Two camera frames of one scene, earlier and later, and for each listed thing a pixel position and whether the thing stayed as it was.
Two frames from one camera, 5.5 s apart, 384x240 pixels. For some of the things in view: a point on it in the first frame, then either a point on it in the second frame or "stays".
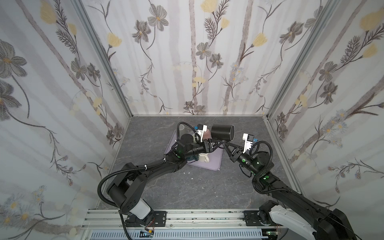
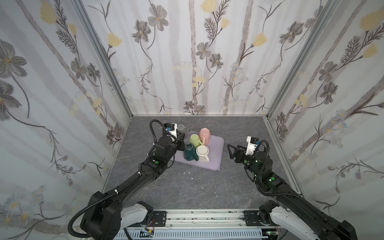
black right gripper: [236, 153] stays
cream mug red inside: [203, 157] stays
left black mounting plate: [160, 220] stays
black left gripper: [207, 145] -> [179, 139]
